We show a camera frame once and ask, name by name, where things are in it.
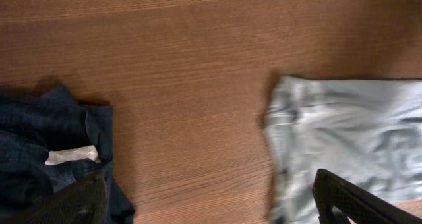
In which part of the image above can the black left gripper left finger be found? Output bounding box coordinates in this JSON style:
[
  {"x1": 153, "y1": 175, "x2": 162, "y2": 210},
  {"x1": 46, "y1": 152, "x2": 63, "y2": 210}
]
[{"x1": 2, "y1": 172, "x2": 107, "y2": 224}]

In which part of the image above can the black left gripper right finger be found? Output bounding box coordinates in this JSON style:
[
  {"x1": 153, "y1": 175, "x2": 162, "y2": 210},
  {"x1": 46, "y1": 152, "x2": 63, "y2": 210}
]
[{"x1": 313, "y1": 169, "x2": 421, "y2": 224}]

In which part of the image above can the light blue t-shirt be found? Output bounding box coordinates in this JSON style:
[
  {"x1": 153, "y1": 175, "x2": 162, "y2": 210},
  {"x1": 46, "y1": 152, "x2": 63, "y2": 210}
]
[{"x1": 264, "y1": 76, "x2": 421, "y2": 223}]

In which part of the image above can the dark navy folded garment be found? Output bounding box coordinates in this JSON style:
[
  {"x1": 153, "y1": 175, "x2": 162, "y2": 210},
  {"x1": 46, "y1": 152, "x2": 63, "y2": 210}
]
[{"x1": 1, "y1": 85, "x2": 135, "y2": 223}]

